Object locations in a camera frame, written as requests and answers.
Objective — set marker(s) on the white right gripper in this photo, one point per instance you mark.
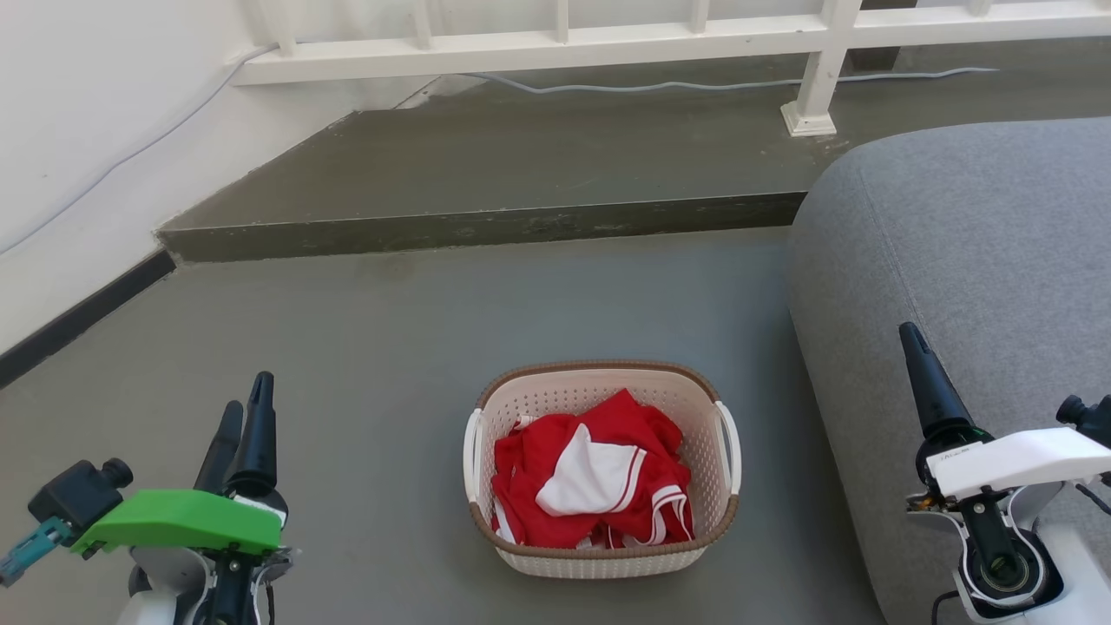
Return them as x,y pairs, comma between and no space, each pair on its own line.
1015,460

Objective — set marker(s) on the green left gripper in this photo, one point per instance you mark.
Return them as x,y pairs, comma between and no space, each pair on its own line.
187,521

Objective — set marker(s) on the cream perforated plastic laundry basket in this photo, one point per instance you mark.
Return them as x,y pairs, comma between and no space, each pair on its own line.
686,399

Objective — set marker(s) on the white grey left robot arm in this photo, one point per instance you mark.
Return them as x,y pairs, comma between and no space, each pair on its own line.
169,590

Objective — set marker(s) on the grey fabric sofa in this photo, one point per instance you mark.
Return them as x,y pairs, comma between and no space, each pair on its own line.
972,243

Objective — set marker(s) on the black baseboard strip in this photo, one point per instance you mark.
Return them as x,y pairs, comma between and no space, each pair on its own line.
87,314

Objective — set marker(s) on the red and white garment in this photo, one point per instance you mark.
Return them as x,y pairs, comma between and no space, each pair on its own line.
538,460

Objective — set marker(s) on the raised concrete step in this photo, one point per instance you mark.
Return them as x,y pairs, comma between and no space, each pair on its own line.
521,165

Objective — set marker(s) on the white metal railing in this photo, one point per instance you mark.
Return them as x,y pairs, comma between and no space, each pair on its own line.
538,50

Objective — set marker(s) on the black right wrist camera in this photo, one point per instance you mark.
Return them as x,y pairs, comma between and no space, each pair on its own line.
1089,421

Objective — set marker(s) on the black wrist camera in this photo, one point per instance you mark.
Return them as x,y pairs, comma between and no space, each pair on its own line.
80,493
1089,421

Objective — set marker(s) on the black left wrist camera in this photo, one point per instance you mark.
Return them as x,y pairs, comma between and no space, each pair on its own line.
80,493

